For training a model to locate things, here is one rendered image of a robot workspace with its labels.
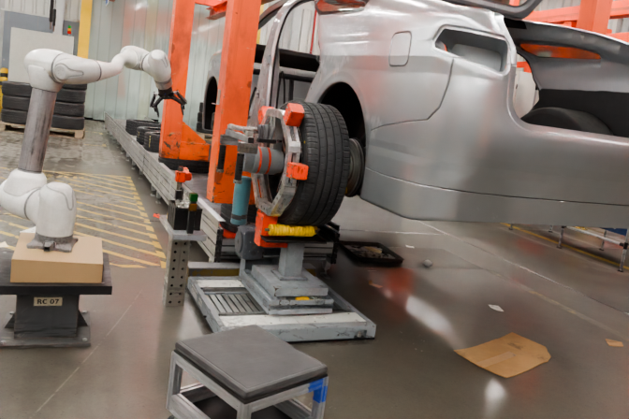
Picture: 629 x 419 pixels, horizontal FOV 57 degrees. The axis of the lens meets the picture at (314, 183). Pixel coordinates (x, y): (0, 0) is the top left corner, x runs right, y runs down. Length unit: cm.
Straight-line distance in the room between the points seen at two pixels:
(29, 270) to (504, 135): 199
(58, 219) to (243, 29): 149
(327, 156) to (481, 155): 78
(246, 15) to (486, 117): 163
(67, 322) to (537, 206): 210
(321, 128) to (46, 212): 130
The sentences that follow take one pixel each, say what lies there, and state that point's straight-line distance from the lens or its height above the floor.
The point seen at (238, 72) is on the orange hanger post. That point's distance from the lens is 343.
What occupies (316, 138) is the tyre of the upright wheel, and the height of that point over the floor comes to 101.
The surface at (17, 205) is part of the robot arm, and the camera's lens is 285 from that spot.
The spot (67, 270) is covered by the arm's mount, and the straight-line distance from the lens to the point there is 266.
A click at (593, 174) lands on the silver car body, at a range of 275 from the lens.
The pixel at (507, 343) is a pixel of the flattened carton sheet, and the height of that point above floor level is 1.
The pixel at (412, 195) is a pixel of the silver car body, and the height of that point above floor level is 85.
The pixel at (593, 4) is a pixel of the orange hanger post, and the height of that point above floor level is 218.
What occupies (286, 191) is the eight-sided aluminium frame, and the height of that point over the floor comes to 74.
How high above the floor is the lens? 118
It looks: 8 degrees down
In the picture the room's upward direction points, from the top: 8 degrees clockwise
